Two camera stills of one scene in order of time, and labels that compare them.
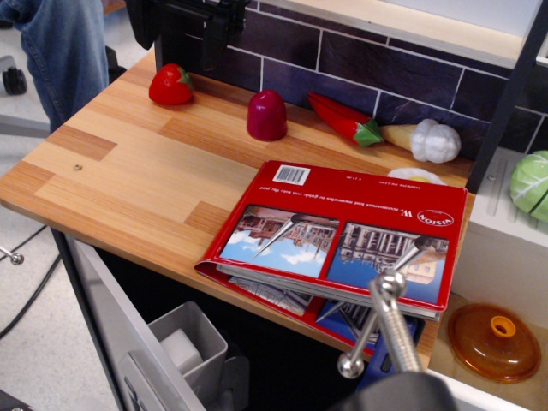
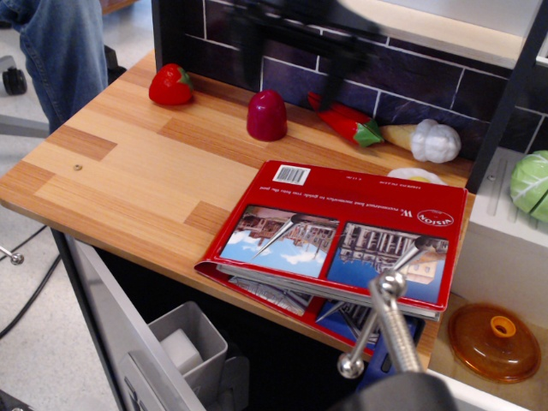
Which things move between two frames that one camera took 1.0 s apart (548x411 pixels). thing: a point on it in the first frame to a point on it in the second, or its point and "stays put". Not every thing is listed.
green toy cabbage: (528, 184) stays put
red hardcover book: (307, 242) stays put
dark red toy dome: (266, 118) stays put
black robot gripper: (186, 31) to (351, 40)
